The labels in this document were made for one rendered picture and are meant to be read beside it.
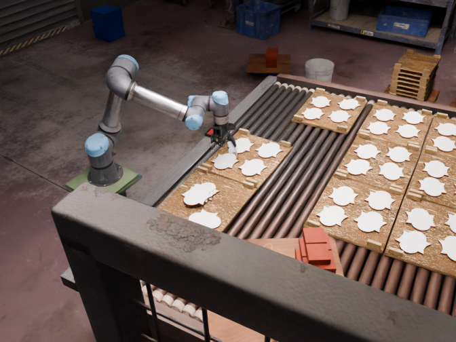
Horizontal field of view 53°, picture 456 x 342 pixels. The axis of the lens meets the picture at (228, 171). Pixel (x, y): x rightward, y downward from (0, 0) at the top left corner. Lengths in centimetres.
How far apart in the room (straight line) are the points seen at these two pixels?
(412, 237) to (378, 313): 192
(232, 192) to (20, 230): 200
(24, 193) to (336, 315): 400
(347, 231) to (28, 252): 233
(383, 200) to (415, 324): 208
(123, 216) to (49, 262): 322
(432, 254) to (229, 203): 91
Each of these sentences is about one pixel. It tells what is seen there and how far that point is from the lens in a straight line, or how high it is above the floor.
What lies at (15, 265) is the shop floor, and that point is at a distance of 355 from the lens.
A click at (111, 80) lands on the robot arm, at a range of 216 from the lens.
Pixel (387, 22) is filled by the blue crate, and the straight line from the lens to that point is 655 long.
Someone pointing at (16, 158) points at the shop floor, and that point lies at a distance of 463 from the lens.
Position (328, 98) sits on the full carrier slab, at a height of 94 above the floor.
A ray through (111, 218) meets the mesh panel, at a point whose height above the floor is 221.
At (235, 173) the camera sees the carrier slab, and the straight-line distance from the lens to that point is 238.
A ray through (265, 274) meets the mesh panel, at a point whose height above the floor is 221.
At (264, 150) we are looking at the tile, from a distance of 253.
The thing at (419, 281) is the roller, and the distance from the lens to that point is 201.
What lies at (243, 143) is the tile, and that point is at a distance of 259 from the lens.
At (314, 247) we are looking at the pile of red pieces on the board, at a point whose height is 132.
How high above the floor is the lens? 238
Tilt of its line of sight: 37 degrees down
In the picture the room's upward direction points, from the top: 2 degrees counter-clockwise
